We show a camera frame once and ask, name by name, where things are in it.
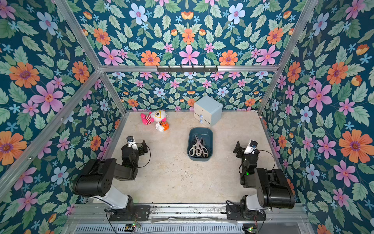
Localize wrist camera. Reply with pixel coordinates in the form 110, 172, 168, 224
244, 140, 258, 155
126, 136, 138, 150

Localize pink white plush fish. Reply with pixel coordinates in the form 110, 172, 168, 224
140, 110, 167, 125

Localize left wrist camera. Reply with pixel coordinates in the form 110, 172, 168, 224
126, 136, 138, 150

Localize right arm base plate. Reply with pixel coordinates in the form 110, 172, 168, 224
226, 199, 266, 221

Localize grey handled scissors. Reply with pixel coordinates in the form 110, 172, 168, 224
189, 136, 203, 157

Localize light blue drawer cabinet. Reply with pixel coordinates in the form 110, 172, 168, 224
194, 96, 223, 127

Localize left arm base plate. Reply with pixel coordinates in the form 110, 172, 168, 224
109, 205, 151, 222

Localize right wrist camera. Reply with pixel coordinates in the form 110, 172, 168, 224
244, 140, 258, 155

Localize black hook rail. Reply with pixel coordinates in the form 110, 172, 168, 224
156, 65, 218, 73

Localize white ventilation grille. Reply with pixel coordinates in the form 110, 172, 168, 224
74, 223, 244, 234

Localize teal plastic storage box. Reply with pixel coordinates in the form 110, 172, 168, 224
187, 127, 213, 162

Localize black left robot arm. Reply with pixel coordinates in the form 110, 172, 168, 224
71, 141, 151, 212

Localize orange white plush toy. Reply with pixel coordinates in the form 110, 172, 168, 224
155, 121, 169, 132

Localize beige handled kitchen scissors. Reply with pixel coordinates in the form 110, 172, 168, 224
195, 137, 209, 158

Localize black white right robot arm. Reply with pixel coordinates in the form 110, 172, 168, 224
227, 140, 295, 220

